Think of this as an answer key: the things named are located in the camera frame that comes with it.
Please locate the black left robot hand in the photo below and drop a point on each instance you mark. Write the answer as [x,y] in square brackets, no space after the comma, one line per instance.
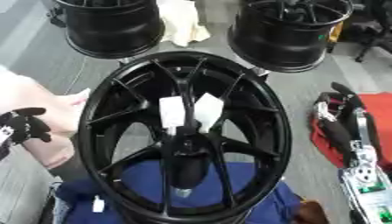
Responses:
[25,125]

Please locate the white pin with flat head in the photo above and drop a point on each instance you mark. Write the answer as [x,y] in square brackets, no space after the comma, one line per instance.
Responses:
[98,204]

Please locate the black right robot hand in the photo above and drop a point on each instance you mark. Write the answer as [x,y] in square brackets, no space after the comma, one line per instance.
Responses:
[338,137]

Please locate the white crumpled cloth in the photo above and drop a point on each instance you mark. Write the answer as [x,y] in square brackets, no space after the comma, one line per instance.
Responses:
[181,20]

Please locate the black wheel rim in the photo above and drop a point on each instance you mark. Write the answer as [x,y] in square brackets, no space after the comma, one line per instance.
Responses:
[115,26]
[278,40]

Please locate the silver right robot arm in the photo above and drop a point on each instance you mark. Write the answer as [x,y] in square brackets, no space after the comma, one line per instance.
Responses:
[370,189]

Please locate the black office chair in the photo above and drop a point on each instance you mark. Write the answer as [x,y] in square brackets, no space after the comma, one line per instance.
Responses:
[372,26]

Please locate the black spoked wheel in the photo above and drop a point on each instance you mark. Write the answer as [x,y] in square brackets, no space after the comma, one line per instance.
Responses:
[255,122]

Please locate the blue cloth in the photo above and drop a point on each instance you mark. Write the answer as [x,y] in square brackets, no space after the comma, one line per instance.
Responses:
[278,204]

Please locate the brown object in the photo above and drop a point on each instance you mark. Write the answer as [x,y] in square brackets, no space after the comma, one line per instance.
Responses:
[311,213]

